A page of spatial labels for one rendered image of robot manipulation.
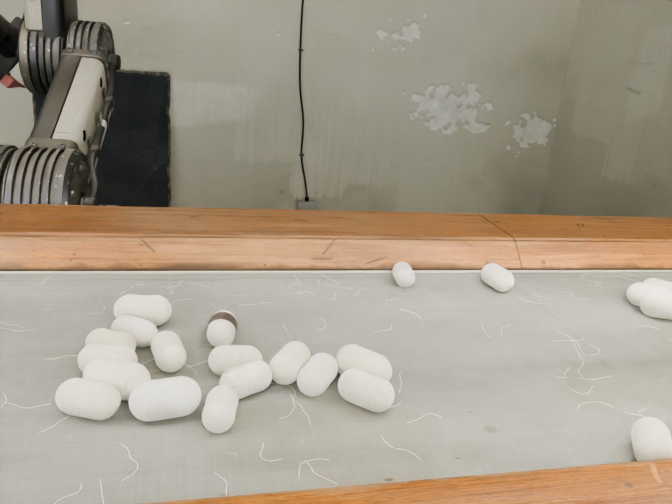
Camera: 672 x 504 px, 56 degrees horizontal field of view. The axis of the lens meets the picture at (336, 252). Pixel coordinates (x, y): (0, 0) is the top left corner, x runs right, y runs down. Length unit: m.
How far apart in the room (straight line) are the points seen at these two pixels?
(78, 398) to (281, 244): 0.27
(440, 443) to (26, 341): 0.27
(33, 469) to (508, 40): 2.61
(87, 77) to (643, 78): 2.11
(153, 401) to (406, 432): 0.14
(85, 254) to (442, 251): 0.32
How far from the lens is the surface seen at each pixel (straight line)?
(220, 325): 0.42
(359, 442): 0.35
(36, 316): 0.49
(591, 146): 2.80
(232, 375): 0.37
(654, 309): 0.58
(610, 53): 2.79
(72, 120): 0.82
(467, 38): 2.71
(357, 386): 0.37
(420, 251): 0.60
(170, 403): 0.35
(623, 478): 0.33
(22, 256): 0.57
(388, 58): 2.57
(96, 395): 0.35
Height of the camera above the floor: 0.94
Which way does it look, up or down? 19 degrees down
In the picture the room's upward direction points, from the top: 5 degrees clockwise
